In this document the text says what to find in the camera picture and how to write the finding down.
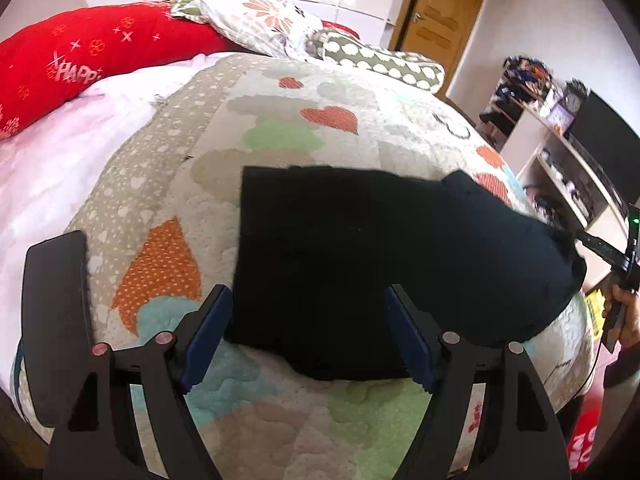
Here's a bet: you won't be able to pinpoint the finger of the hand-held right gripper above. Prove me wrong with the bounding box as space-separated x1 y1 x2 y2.
575 230 626 266

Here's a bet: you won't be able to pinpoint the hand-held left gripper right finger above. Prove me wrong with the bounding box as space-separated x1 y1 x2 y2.
384 284 572 480

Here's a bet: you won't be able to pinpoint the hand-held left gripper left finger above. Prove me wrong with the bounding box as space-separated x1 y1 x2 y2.
44 284 233 480

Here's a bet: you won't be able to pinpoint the black pants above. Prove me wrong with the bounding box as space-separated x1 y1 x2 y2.
225 164 587 382

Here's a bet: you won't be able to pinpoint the person's right hand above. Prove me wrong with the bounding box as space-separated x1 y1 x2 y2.
614 285 640 347

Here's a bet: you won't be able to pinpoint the yellow printed packet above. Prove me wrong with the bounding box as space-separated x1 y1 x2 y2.
584 287 609 335

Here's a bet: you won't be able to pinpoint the white shelf cabinet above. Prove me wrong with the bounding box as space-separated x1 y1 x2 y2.
515 105 632 288

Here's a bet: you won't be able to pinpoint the black television screen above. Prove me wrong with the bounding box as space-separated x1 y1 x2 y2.
565 89 640 202

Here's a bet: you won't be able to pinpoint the black flat panel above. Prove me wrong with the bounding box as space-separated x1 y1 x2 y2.
22 230 96 428

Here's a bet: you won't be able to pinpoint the shoe rack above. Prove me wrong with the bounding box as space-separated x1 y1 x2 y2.
479 54 568 137

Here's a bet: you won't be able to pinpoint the pale pink bedsheet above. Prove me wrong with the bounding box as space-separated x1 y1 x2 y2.
0 52 236 366

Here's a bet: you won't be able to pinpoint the heart pattern quilt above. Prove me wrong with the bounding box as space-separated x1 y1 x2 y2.
60 52 601 480

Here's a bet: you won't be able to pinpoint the green bolster pillow white print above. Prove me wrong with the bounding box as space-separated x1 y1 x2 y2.
305 27 447 95

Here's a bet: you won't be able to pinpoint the wooden door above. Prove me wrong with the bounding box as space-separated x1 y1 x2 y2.
389 0 491 93

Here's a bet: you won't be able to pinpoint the long red pillow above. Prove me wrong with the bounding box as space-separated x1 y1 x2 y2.
0 1 361 141

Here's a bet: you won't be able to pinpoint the white floral pillow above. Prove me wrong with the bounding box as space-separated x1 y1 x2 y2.
170 0 326 58

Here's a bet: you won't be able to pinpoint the beige rounded headboard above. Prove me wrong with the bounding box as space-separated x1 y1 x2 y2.
0 0 87 45

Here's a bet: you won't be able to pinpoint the black cable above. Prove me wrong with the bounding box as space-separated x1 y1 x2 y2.
574 330 602 402

